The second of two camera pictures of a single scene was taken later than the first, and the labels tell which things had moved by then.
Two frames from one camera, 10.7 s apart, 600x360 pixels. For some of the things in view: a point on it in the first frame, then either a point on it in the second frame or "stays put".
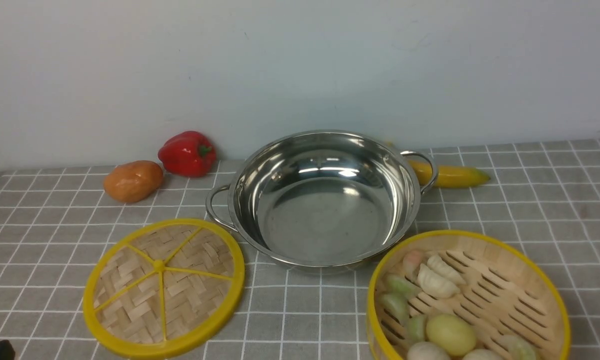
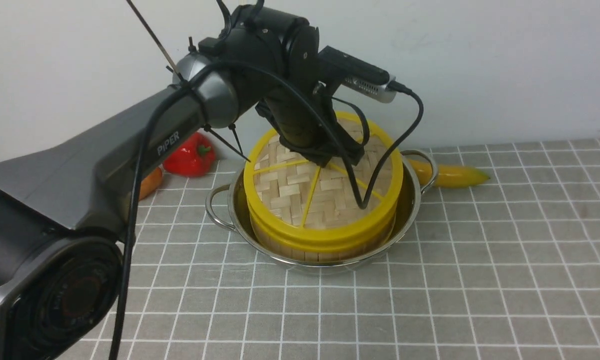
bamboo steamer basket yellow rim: x=513 y=289 -> x=320 y=240
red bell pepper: x=188 y=154 stays put
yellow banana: x=447 y=176 stays put
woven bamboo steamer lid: x=164 y=289 -> x=283 y=190
